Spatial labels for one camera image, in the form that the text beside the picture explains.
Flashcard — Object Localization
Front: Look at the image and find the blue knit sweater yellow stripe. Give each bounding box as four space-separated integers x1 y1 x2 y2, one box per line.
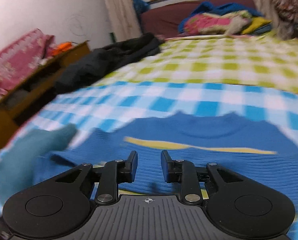
33 112 298 207

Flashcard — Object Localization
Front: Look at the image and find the black clothing pile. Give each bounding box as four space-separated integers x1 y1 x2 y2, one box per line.
54 33 164 94

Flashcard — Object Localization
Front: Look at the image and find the blue white checkered bedsheet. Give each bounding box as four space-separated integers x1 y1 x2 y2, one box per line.
0 81 298 240

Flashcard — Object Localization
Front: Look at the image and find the teal folded towel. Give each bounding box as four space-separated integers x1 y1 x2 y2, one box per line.
0 124 77 204

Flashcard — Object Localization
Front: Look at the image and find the wooden side cabinet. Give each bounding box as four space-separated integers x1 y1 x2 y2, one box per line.
0 41 91 149

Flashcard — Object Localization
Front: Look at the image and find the orange object on cabinet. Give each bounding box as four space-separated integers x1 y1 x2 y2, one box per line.
51 42 73 56

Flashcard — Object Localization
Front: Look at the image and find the green white checkered bedsheet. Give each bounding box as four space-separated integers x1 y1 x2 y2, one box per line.
96 34 298 94

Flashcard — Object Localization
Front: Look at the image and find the pink floral bag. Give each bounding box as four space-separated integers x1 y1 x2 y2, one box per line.
0 28 55 99

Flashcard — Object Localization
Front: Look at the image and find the maroon sofa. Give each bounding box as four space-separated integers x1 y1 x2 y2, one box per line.
140 0 256 38

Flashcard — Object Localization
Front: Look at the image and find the colourful blanket pile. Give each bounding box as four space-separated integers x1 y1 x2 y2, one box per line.
178 2 272 36

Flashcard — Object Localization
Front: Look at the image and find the blue cloth by curtain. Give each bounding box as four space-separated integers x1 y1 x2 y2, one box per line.
133 0 150 17

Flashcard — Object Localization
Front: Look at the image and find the cream left curtain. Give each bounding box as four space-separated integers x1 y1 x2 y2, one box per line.
104 0 142 42

